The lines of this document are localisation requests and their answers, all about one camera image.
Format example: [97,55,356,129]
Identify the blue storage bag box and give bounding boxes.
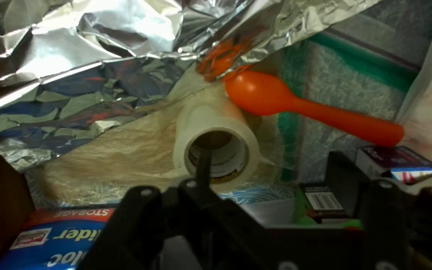
[0,207,113,270]

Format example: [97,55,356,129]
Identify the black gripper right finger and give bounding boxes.
[323,151,432,270]

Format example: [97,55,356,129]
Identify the small box with barcode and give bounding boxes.
[299,184,347,223]

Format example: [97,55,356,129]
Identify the orange plastic spoon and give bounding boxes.
[223,70,404,147]

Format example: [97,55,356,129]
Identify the crumpled aluminium foil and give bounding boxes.
[0,0,379,171]

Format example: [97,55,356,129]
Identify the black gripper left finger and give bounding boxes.
[77,184,196,270]

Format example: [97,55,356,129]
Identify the white tape roll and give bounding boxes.
[172,90,259,186]

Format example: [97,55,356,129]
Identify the small dark blue box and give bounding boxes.
[355,145,432,195]

